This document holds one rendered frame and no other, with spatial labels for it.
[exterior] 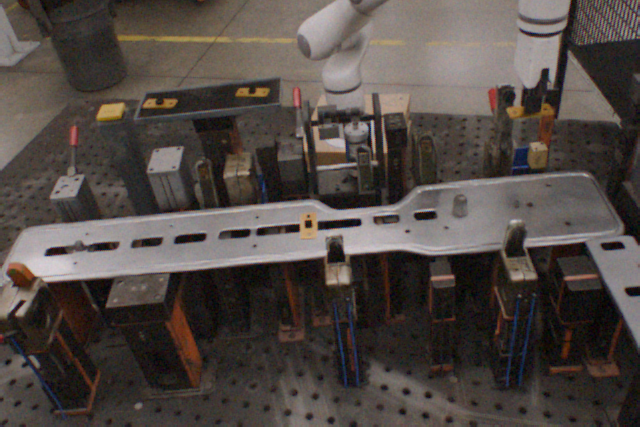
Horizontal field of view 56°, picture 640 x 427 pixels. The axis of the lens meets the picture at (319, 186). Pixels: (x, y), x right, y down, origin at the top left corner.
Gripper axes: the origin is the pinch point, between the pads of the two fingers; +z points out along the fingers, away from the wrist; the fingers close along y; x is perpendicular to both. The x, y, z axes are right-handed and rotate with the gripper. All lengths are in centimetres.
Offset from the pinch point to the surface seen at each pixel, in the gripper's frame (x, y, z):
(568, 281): 4.3, 21.2, 29.5
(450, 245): -16.9, 10.3, 27.5
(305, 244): -48, 6, 27
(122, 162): -97, -31, 26
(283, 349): -57, 11, 57
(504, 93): -1.3, -12.9, 6.1
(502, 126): -0.5, -14.6, 16.0
